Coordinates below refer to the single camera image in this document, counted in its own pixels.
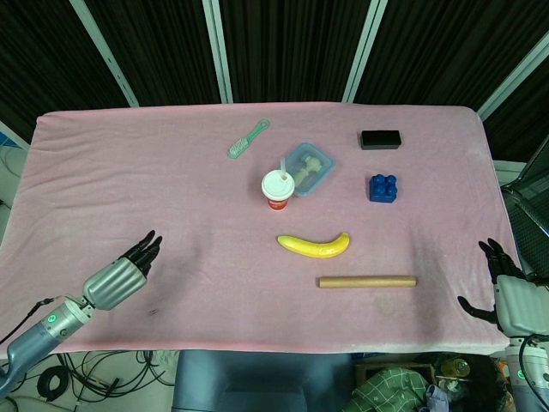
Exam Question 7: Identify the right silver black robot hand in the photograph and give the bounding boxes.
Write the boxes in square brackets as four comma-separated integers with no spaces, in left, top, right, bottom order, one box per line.
[456,239,549,336]

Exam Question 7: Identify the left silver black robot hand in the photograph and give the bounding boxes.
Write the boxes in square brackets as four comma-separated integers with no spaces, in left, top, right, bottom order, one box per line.
[81,229,165,312]

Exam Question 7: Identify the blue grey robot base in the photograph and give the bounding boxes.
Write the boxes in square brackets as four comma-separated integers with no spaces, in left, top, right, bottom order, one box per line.
[173,350,357,412]

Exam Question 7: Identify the black mesh chair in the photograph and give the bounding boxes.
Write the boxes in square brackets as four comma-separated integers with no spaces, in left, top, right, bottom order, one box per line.
[499,136,549,280]

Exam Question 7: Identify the yellow bottle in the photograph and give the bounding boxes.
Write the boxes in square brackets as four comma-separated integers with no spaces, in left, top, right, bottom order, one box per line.
[441,359,471,377]

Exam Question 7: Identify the pink table cloth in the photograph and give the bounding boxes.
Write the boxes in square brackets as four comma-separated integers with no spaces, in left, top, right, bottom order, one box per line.
[0,101,511,360]

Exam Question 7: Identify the wooden round rod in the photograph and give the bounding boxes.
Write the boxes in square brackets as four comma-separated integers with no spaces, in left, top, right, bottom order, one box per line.
[317,275,418,289]

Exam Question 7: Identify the green checked cloth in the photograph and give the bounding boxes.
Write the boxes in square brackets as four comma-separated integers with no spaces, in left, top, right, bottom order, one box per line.
[351,367,434,412]

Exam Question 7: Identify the blue toy building block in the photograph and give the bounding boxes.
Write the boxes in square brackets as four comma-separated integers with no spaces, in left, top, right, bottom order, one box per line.
[367,173,400,203]

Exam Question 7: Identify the teal plastic brush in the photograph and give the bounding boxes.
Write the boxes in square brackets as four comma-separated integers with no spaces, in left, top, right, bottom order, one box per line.
[226,118,271,161]

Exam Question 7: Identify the red cup with white lid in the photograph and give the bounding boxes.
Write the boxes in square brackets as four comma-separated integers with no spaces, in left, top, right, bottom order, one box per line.
[261,168,297,212]

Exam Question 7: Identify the yellow toy banana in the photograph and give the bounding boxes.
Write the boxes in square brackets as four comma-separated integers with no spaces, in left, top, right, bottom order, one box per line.
[276,232,351,259]

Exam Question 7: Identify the black rectangular box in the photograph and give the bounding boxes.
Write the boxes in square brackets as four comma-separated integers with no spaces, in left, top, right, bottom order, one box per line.
[358,130,404,151]

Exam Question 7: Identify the food pieces inside container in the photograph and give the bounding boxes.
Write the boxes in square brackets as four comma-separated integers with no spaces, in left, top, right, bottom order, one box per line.
[293,154,325,184]

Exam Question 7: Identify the clear container with blue lid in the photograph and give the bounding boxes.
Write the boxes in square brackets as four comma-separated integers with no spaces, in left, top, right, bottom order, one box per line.
[285,142,336,198]

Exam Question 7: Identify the black curtain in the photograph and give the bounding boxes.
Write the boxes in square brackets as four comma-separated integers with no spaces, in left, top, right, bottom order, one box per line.
[0,0,549,164]

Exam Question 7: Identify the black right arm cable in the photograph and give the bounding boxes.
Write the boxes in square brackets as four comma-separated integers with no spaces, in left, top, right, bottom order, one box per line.
[516,334,549,412]

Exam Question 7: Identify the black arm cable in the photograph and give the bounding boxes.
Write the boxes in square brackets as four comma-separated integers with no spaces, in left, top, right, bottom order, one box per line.
[516,334,549,412]
[0,296,57,345]

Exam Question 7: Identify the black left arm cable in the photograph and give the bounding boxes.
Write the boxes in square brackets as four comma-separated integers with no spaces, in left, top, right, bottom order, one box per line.
[0,296,57,345]

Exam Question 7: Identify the black floor cables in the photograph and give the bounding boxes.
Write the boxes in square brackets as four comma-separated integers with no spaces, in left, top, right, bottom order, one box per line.
[0,349,179,404]

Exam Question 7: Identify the pale green frame post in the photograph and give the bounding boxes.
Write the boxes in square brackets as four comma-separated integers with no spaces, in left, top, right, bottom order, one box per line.
[341,0,389,103]
[0,119,31,149]
[69,0,140,108]
[202,0,234,104]
[476,29,549,121]

